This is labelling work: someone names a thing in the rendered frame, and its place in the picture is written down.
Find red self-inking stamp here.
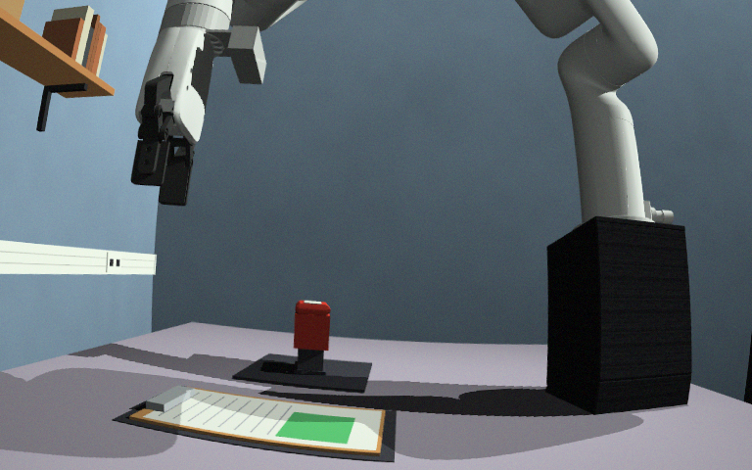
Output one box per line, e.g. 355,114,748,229
294,301,330,376

